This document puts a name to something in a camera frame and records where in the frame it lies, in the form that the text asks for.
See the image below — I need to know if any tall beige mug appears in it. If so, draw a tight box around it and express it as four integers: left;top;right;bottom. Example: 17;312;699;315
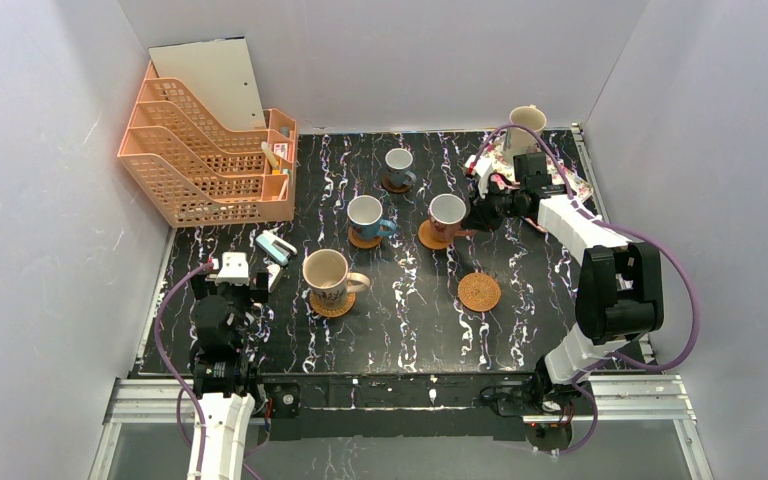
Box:
502;105;547;160

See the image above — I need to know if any white and red mug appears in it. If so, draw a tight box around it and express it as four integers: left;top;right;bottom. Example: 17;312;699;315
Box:
429;193;476;244

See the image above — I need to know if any light wooden coaster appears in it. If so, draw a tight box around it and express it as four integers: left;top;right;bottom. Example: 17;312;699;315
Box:
418;220;452;250
348;228;383;250

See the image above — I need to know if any woven rattan coaster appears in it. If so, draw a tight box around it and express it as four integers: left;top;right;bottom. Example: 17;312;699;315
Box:
309;293;356;318
457;272;502;312

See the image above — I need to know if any large beige floral mug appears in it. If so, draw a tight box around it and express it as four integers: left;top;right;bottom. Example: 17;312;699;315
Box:
302;249;371;308

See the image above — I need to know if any small grey mug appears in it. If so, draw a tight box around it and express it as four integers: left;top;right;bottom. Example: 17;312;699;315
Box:
384;148;416;186

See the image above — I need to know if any dark wooden coaster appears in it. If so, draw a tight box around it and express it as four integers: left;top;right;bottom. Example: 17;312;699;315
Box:
381;176;413;194

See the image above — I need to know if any blue patterned mug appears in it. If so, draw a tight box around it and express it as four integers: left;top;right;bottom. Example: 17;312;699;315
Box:
347;195;398;242

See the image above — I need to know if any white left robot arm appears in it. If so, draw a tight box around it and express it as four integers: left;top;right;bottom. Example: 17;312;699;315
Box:
188;271;269;479

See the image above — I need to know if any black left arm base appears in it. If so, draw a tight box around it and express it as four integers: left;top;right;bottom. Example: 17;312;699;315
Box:
232;365;301;434

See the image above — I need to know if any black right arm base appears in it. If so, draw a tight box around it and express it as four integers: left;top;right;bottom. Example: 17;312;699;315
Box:
475;372;598;457

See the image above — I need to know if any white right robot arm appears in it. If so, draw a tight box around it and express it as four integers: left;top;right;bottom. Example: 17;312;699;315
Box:
463;153;664;387

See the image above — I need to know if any floral tray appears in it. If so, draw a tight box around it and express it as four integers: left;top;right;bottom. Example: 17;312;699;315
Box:
480;140;593;224

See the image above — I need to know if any white and pink stapler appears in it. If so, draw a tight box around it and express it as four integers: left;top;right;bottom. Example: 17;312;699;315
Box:
267;264;284;293

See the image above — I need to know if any light blue stapler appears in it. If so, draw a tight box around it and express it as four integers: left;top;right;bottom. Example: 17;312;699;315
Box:
255;230;298;267

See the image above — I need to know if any orange plastic file organizer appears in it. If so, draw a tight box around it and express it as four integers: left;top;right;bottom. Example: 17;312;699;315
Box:
118;66;298;228

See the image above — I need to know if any white board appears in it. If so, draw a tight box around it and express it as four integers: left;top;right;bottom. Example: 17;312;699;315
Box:
148;37;267;131

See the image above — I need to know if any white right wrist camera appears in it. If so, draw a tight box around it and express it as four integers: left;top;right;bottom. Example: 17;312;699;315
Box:
462;155;496;199

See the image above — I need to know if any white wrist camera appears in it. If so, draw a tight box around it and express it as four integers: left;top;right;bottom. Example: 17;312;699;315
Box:
215;251;251;286
462;155;496;199

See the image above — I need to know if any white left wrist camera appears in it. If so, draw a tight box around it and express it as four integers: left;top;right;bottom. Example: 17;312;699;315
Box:
215;251;251;286

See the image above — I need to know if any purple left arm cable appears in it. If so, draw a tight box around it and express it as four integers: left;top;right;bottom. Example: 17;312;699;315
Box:
153;259;263;480

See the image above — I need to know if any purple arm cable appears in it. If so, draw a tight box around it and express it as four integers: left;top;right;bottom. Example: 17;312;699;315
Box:
153;259;263;480
466;123;701;457

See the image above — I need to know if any aluminium frame rail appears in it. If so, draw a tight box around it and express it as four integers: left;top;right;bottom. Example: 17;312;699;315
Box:
89;374;713;480

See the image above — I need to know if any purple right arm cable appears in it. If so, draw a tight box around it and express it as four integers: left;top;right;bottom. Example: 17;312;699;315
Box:
466;123;701;457

